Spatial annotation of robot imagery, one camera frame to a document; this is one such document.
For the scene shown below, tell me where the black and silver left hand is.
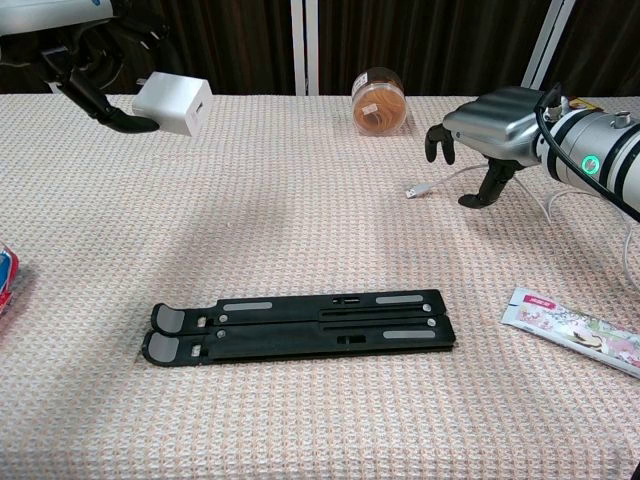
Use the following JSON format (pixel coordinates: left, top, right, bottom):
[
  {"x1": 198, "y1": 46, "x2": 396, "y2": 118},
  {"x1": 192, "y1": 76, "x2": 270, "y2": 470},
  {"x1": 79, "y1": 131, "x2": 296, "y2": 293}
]
[{"x1": 0, "y1": 0, "x2": 171, "y2": 134}]

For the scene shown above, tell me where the black and silver right hand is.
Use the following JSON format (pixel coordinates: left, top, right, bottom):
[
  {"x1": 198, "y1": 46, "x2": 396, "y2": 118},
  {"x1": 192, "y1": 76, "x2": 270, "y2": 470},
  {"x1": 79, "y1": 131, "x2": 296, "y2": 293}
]
[{"x1": 424, "y1": 85, "x2": 545, "y2": 209}]

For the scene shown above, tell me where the white USB cable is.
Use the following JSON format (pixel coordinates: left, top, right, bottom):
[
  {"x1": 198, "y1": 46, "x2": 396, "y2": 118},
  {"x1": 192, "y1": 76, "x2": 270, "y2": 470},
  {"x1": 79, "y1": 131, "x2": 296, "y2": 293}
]
[{"x1": 403, "y1": 164, "x2": 634, "y2": 289}]

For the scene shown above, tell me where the white power adapter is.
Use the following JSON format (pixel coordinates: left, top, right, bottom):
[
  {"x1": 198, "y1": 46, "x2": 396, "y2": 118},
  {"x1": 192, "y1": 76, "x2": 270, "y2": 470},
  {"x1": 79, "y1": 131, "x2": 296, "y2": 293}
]
[{"x1": 131, "y1": 71, "x2": 214, "y2": 139}]

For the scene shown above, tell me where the dark brown curtain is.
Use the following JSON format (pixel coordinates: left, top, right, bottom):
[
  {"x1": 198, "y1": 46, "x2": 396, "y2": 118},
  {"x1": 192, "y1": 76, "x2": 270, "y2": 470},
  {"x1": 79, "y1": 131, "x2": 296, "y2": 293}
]
[{"x1": 0, "y1": 0, "x2": 640, "y2": 97}]

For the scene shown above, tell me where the clear jar of rubber bands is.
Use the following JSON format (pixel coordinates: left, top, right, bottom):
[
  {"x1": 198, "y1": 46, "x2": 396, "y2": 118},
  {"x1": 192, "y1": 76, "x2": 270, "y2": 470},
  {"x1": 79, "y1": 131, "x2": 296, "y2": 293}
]
[{"x1": 351, "y1": 66, "x2": 407, "y2": 137}]

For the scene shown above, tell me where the floral snack packet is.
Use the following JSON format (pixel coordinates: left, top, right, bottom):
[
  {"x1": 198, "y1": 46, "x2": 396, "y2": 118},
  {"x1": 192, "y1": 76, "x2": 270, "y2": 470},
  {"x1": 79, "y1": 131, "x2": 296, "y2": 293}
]
[{"x1": 501, "y1": 287, "x2": 640, "y2": 380}]

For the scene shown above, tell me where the red and blue package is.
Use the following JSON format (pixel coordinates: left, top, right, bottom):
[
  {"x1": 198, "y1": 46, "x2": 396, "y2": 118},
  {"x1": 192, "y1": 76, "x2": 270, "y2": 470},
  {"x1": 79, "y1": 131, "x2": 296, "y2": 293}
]
[{"x1": 0, "y1": 241, "x2": 20, "y2": 321}]

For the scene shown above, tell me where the black folding laptop stand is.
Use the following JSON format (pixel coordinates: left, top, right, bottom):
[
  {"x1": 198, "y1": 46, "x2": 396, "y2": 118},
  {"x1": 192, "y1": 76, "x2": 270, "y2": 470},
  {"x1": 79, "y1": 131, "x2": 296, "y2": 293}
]
[{"x1": 140, "y1": 288, "x2": 457, "y2": 369}]

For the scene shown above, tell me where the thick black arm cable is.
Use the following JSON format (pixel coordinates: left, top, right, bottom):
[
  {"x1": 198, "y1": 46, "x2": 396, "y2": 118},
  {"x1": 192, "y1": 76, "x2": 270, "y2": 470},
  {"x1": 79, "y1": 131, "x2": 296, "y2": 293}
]
[{"x1": 533, "y1": 83, "x2": 640, "y2": 224}]

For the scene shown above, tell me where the white slanted frame post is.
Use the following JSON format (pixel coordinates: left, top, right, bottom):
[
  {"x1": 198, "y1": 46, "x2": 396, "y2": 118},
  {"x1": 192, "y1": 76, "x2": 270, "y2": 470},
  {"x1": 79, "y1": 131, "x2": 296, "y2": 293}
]
[{"x1": 519, "y1": 0, "x2": 576, "y2": 91}]

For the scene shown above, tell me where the white upright frame post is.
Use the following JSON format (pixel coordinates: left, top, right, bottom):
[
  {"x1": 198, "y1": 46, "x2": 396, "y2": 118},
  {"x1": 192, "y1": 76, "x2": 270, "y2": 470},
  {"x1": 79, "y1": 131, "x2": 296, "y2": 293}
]
[{"x1": 291, "y1": 0, "x2": 320, "y2": 96}]

